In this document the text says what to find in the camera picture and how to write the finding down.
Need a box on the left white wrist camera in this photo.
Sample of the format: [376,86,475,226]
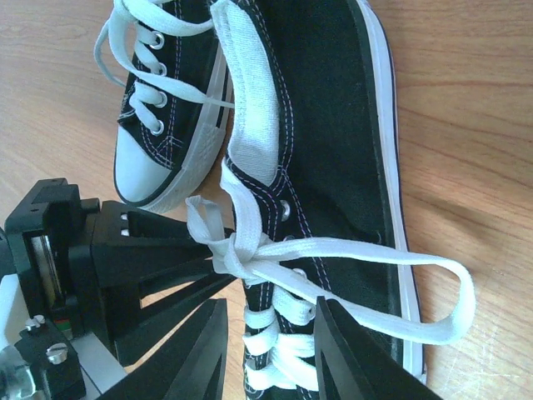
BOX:
[1,274,127,399]

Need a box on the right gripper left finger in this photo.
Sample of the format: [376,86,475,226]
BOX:
[100,299,228,400]

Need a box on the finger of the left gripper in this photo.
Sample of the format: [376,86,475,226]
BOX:
[112,273,235,367]

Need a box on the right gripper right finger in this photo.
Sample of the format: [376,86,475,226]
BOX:
[314,297,439,400]

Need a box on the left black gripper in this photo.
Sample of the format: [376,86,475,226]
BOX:
[5,178,214,340]

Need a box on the black sneaker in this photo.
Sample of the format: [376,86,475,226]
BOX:
[114,1,232,213]
[210,0,428,400]

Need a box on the white shoelace of sneaker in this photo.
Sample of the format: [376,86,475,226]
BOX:
[187,160,476,399]
[93,1,233,136]

